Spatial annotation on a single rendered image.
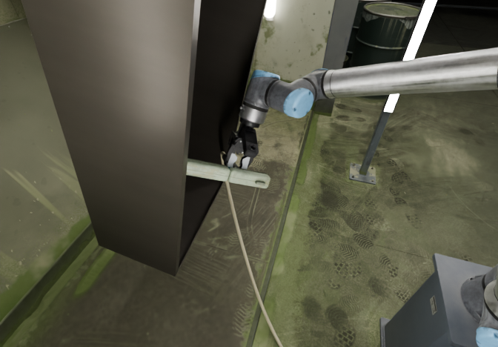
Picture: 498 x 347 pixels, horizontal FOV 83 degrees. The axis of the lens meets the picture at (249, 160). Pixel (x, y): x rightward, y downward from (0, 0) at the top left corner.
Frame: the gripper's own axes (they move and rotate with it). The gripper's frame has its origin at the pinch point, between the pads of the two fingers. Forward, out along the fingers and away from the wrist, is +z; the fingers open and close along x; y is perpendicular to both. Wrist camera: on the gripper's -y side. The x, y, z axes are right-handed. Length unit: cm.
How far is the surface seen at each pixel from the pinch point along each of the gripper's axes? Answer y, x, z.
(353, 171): 85, -131, 10
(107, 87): -20, 42, -22
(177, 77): -31, 30, -30
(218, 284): 27, -24, 76
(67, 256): 59, 55, 91
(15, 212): 61, 81, 67
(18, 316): 35, 67, 107
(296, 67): 170, -92, -53
